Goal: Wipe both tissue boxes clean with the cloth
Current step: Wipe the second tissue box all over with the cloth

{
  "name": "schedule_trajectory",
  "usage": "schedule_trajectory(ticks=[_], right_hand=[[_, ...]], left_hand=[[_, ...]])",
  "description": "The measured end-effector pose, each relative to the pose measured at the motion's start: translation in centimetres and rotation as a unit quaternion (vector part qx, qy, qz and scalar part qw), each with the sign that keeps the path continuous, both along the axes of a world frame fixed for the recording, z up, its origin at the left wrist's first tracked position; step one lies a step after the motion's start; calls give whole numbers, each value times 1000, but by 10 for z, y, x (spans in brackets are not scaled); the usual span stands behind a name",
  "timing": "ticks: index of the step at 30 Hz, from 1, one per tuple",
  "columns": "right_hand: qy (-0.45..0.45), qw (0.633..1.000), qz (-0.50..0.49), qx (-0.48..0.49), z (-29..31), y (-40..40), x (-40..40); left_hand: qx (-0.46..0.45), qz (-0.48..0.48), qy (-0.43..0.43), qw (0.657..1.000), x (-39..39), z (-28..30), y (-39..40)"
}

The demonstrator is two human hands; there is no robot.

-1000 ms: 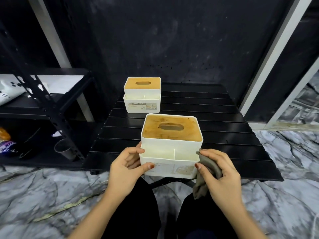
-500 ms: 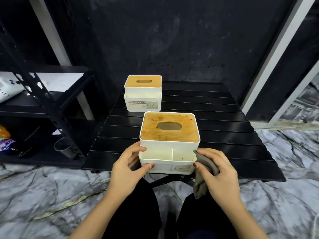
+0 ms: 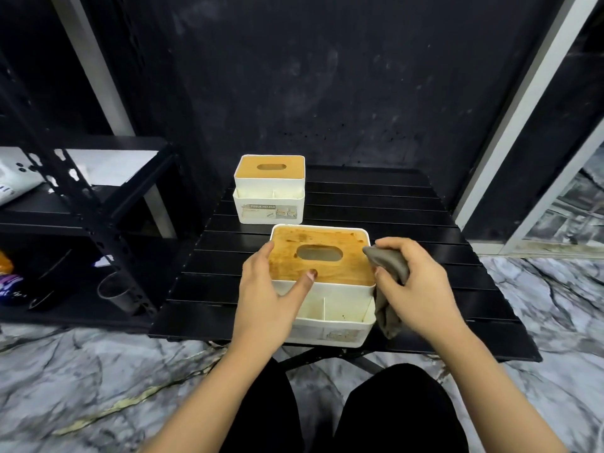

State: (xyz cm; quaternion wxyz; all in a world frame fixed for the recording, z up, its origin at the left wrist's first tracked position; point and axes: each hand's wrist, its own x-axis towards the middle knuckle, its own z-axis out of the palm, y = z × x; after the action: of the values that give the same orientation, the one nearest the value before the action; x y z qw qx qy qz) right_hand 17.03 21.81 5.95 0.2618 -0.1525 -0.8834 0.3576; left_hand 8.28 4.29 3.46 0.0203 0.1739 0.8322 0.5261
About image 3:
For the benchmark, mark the person's left hand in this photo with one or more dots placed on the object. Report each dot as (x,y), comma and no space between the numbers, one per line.
(264,311)

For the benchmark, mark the person's right hand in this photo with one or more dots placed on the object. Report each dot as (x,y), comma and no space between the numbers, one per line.
(420,297)

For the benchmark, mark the grey cleaning cloth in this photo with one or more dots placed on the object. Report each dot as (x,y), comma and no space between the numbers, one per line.
(389,316)

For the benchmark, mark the person's right forearm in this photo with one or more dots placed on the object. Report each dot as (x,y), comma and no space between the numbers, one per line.
(500,396)

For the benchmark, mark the person's left forearm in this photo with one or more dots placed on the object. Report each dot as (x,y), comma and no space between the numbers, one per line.
(203,405)

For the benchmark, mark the person's black trousers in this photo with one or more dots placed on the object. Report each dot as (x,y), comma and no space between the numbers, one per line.
(396,410)

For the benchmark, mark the grey metal cup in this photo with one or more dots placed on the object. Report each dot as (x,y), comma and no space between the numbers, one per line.
(119,294)

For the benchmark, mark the black metal shelf rack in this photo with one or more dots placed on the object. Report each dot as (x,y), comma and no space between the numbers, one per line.
(99,226)

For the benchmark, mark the white board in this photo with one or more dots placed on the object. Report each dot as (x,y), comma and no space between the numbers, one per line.
(122,167)

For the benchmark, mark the purple snack packet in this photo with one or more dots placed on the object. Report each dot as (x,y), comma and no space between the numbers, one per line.
(9,285)

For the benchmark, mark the orange snack packet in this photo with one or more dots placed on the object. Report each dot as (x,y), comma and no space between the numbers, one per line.
(4,263)

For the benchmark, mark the white handheld controller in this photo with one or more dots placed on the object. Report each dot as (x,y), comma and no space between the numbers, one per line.
(16,176)

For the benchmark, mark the black table leg frame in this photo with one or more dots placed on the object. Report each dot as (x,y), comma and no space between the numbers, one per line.
(321,358)

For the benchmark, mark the white door frame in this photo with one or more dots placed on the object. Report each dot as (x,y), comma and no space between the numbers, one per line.
(519,108)

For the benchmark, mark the white frame post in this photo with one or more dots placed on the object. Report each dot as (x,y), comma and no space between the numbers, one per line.
(94,70)

